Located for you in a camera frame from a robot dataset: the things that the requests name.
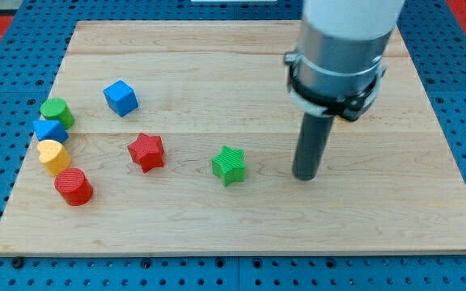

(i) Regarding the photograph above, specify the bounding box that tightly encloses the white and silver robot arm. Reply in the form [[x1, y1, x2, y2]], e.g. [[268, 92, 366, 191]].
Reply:
[[284, 0, 405, 121]]

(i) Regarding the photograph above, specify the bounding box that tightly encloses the green star block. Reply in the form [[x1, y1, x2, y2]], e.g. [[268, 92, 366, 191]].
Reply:
[[211, 145, 246, 187]]

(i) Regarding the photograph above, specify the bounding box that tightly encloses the red star block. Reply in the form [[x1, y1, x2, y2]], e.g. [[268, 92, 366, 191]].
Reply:
[[127, 133, 164, 173]]

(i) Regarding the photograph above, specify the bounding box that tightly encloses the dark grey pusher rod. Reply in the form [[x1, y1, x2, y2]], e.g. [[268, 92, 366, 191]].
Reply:
[[292, 113, 334, 181]]

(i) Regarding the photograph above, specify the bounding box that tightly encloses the blue cube block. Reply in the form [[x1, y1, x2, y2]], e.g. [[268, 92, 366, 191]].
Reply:
[[103, 80, 138, 117]]

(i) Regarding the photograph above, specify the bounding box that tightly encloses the red cylinder block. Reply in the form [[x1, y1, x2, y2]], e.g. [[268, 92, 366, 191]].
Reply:
[[54, 168, 93, 206]]

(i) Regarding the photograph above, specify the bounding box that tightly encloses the yellow heart block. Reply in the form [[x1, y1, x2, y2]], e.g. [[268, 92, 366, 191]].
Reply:
[[36, 140, 72, 176]]

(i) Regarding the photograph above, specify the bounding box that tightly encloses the green cylinder block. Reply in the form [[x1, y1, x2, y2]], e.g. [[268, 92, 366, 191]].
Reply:
[[40, 98, 74, 129]]

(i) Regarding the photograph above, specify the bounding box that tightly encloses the blue triangle block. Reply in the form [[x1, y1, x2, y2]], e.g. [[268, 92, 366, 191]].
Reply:
[[32, 120, 69, 143]]

